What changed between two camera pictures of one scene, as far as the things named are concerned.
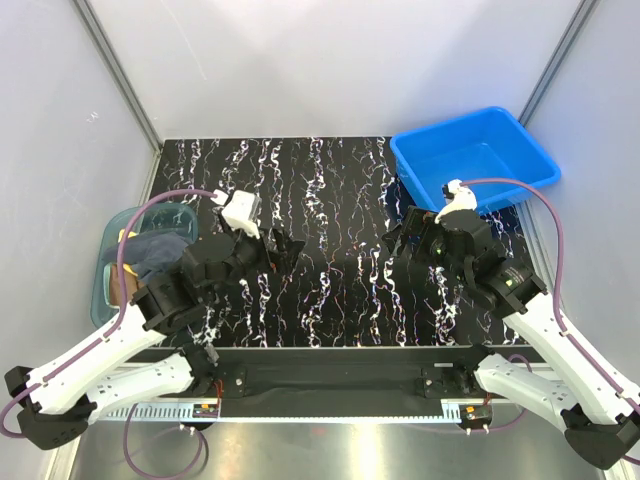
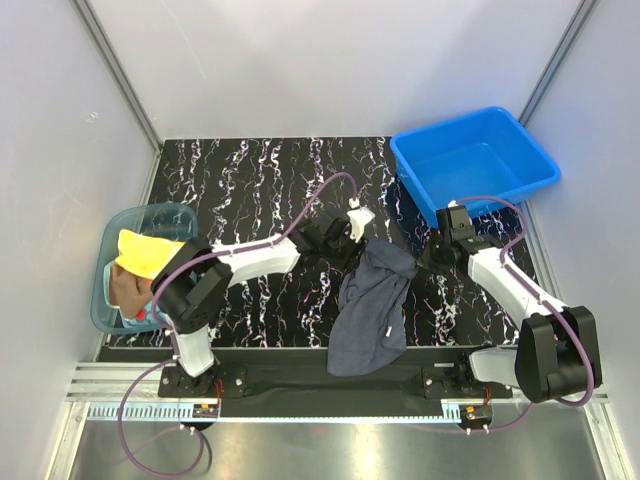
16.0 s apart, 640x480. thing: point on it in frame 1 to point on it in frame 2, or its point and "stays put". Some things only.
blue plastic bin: (487, 144) stays put
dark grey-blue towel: (148, 253) to (369, 335)
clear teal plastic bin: (179, 219) stays put
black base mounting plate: (340, 381) stays put
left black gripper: (287, 254) to (352, 255)
